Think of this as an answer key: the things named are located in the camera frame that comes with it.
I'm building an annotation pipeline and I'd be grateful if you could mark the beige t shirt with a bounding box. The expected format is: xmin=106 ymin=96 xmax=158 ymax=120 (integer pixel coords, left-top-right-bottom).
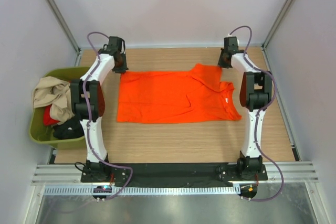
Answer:
xmin=32 ymin=76 xmax=75 ymax=125

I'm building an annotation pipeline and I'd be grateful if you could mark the right corner aluminium post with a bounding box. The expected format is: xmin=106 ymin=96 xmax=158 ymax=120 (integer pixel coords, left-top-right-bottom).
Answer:
xmin=261 ymin=0 xmax=296 ymax=73

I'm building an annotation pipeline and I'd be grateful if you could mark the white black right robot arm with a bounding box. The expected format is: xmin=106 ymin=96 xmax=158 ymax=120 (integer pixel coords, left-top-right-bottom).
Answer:
xmin=218 ymin=36 xmax=272 ymax=181

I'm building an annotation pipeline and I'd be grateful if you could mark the corner aluminium post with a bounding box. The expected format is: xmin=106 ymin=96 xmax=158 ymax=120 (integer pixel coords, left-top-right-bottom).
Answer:
xmin=261 ymin=0 xmax=296 ymax=73
xmin=45 ymin=0 xmax=81 ymax=66

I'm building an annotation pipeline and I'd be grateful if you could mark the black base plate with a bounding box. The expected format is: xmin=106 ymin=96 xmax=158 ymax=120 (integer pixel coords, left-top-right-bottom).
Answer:
xmin=80 ymin=161 xmax=268 ymax=187

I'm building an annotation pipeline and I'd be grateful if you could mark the left corner aluminium post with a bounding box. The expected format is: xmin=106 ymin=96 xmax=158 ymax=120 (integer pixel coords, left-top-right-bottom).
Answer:
xmin=45 ymin=0 xmax=81 ymax=66

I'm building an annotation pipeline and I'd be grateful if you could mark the white slotted cable duct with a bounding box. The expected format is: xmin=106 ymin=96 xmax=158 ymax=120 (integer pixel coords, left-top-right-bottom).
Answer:
xmin=44 ymin=185 xmax=240 ymax=196

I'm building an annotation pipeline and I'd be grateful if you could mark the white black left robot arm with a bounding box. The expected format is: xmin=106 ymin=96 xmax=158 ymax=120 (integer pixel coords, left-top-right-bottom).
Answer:
xmin=70 ymin=36 xmax=128 ymax=182

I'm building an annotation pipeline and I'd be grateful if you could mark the orange t shirt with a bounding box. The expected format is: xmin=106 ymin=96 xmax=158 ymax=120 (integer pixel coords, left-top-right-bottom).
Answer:
xmin=117 ymin=63 xmax=242 ymax=124

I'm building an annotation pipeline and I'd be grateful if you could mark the black t shirt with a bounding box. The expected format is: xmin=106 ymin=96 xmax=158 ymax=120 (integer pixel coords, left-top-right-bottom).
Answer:
xmin=53 ymin=116 xmax=84 ymax=140

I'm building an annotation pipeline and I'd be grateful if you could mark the red t shirt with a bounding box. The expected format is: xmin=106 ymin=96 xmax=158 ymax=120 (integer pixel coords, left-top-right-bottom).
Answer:
xmin=43 ymin=73 xmax=77 ymax=127

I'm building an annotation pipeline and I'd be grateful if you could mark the green plastic tub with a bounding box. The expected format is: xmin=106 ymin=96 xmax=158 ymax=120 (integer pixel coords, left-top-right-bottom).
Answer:
xmin=28 ymin=67 xmax=89 ymax=150

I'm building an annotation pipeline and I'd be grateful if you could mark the aluminium frame rail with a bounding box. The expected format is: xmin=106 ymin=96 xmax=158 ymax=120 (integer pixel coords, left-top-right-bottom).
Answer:
xmin=31 ymin=162 xmax=318 ymax=185

